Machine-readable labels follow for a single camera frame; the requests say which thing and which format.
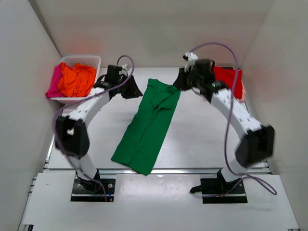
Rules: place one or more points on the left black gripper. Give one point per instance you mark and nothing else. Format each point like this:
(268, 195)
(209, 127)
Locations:
(134, 91)

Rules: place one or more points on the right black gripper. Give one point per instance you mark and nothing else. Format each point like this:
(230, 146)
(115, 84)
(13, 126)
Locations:
(179, 82)

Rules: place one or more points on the green t shirt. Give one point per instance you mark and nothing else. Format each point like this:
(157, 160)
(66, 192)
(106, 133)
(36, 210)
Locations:
(144, 136)

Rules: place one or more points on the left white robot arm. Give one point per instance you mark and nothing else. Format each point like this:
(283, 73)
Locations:
(71, 133)

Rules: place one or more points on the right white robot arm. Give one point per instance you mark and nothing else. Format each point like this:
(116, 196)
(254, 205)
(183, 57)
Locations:
(256, 140)

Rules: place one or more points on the red folded t shirt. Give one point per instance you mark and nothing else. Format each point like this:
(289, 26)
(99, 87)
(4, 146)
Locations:
(228, 76)

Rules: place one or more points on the white plastic basket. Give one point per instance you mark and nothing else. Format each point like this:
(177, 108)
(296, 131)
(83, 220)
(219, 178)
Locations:
(89, 60)

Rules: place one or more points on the orange t shirt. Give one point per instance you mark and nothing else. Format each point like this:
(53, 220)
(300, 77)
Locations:
(76, 81)

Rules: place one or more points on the pink folded t shirt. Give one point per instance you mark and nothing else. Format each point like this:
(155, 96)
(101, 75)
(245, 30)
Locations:
(242, 99)

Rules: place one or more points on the magenta t shirt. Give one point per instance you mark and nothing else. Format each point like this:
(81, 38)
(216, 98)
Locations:
(53, 91)

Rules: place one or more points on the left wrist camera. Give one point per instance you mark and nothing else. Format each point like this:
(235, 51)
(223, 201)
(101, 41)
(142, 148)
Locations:
(125, 69)

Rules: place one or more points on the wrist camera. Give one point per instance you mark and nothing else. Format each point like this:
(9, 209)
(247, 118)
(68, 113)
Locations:
(190, 59)
(125, 69)

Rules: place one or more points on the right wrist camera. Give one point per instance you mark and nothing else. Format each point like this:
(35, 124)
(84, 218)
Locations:
(190, 59)

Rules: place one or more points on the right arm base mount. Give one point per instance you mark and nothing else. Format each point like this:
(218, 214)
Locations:
(218, 191)

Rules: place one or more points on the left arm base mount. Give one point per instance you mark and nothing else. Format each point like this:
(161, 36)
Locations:
(88, 191)

